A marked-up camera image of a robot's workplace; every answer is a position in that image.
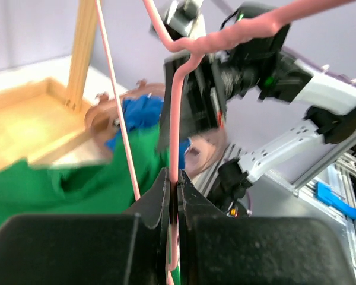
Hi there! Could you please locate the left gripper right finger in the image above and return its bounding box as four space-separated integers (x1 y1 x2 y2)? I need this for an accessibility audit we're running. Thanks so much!
177 170 228 230

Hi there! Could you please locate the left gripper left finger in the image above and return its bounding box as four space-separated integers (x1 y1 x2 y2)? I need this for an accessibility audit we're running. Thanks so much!
124 168 170 229

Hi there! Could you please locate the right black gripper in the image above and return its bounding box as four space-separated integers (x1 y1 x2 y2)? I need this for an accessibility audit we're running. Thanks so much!
157 2 290 148

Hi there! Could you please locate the pink hanger of green top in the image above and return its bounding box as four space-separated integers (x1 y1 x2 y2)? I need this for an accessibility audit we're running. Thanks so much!
95 1 355 284

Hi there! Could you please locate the green tank top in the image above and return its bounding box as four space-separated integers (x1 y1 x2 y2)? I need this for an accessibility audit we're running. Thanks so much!
0 123 182 285

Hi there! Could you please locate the blue tank top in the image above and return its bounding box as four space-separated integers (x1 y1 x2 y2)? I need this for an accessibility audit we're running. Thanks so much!
105 94 192 169

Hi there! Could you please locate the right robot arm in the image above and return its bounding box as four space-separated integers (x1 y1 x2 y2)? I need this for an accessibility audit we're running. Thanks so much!
222 3 356 216

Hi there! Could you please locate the translucent pink plastic basin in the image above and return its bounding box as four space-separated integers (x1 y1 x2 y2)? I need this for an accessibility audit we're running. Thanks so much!
85 79 228 178

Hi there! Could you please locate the blue plastic part in background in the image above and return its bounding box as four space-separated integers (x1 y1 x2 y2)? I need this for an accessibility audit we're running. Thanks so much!
315 182 356 220

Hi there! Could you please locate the wooden clothes rack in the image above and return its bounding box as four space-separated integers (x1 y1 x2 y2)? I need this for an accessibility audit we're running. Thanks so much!
0 1 111 169

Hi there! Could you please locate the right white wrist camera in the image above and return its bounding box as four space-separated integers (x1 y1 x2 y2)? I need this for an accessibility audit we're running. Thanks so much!
158 0 206 40

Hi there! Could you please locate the aluminium mounting rail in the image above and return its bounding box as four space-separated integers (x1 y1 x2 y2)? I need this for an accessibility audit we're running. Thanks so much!
195 118 356 280

